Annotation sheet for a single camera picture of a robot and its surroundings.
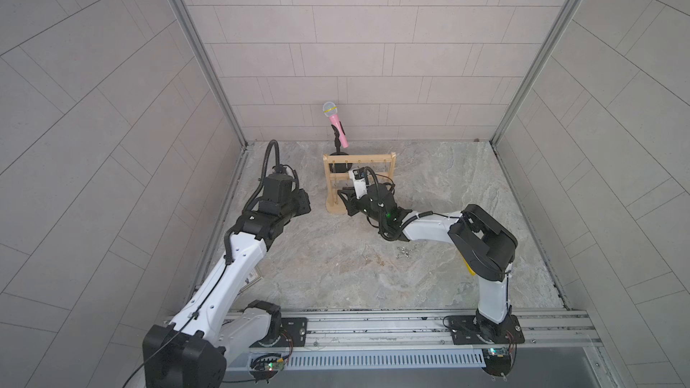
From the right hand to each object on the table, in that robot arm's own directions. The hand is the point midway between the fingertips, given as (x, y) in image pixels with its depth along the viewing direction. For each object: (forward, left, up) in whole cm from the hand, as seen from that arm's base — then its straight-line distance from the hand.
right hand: (340, 191), depth 88 cm
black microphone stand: (+19, 0, +8) cm, 20 cm away
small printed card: (-23, +27, -9) cm, 37 cm away
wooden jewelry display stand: (+2, +2, +14) cm, 14 cm away
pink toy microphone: (+23, +2, +15) cm, 28 cm away
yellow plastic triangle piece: (-33, -26, +19) cm, 47 cm away
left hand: (-4, +9, +6) cm, 12 cm away
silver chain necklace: (-17, -20, -13) cm, 29 cm away
